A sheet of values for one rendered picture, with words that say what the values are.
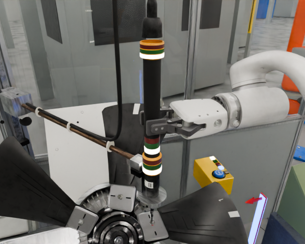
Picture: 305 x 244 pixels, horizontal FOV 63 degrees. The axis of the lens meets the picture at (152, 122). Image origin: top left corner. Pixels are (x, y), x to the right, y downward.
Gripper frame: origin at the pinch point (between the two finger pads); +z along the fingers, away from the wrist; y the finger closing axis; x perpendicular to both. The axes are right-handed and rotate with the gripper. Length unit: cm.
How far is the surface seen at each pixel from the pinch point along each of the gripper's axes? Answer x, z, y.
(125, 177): -19.4, 4.9, 7.6
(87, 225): -27.9, 16.0, 2.8
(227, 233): -33.2, -19.3, -6.2
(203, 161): -41, -35, 35
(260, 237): -148, -109, 59
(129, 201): -23.2, 5.1, 3.0
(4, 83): -6, 39, 56
